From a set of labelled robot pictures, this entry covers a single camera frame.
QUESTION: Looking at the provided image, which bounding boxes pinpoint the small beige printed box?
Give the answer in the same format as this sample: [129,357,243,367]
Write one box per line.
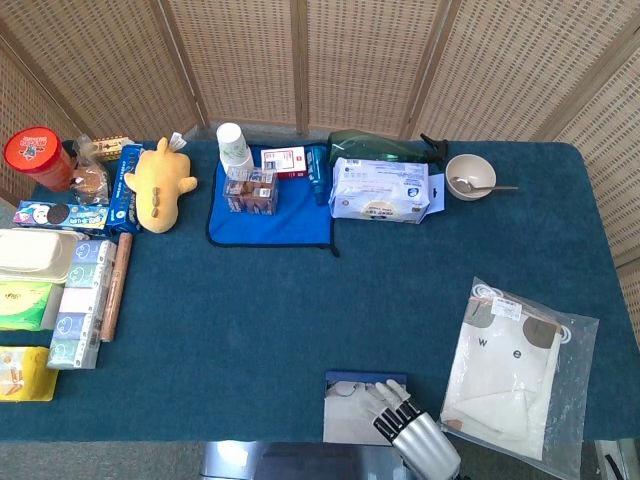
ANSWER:
[89,135,135,162]

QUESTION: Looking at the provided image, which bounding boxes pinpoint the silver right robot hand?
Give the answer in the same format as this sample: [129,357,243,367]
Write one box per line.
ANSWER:
[366,378,462,480]

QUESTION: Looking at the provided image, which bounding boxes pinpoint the yellow plush toy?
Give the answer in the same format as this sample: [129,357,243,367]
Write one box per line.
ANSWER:
[123,132,199,235]

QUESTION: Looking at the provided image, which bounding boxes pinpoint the blue plastic bottle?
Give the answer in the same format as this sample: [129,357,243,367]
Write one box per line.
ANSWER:
[306,144,329,207]

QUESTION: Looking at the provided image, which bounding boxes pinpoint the pastel pocket tissue multipack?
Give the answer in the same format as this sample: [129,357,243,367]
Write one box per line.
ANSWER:
[46,238,119,371]

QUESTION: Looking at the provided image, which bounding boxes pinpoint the white blue tissue pack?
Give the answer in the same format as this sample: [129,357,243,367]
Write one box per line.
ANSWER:
[328,156,431,225]

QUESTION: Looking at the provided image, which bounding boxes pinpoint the red lidded canister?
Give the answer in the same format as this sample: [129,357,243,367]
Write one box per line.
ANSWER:
[3,126,76,193]

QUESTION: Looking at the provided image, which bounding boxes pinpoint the thin-framed eyeglasses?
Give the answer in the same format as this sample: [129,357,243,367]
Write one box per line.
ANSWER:
[327,380,374,399]

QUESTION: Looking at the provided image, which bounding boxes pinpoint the bagged brown bread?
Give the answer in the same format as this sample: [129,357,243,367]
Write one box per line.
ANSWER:
[69,134,112,206]

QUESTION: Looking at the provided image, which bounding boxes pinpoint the clear bag with white cloth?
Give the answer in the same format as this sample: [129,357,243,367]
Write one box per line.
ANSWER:
[439,276,600,476]

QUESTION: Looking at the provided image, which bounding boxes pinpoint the metal spoon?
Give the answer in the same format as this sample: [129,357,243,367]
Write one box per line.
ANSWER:
[449,175,520,194]

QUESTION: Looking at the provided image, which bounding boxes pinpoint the blue cloth with black edge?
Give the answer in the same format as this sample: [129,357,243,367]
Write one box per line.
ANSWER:
[206,144,341,258]

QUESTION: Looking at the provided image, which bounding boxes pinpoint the woven bamboo folding screen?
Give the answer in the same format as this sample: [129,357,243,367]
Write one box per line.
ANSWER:
[0,0,640,351]

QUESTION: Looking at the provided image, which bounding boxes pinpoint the red and white small box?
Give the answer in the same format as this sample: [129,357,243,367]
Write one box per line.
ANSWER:
[260,145,310,180]

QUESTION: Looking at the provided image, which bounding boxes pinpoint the oreo cookie box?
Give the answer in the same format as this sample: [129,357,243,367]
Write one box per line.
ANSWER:
[12,199,111,237]

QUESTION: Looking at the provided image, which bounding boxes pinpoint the yellow snack packet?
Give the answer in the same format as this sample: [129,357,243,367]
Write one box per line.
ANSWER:
[0,345,60,403]

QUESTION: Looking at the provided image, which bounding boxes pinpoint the wooden rolling pin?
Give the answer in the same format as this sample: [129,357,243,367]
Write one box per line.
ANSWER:
[99,232,134,343]

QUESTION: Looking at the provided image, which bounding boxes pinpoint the dark blue snack box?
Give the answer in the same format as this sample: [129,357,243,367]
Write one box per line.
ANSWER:
[106,143,146,236]

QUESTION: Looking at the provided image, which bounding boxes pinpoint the white clamshell food container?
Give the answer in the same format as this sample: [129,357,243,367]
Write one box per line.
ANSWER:
[0,228,80,286]

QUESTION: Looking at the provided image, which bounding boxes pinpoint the beige bowl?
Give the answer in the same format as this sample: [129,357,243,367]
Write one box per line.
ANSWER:
[445,153,497,202]

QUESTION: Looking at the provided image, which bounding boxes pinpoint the clear coffee capsule box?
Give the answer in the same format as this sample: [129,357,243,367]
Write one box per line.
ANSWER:
[222,167,279,216]

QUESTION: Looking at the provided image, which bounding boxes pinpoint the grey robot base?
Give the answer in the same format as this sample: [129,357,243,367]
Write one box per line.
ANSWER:
[198,439,416,480]

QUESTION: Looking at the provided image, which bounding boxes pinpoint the white paper cup stack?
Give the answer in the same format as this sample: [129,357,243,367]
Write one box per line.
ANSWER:
[215,122,255,176]

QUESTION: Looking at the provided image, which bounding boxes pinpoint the green spray bottle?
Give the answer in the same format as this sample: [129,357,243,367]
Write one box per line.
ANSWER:
[327,128,450,169]

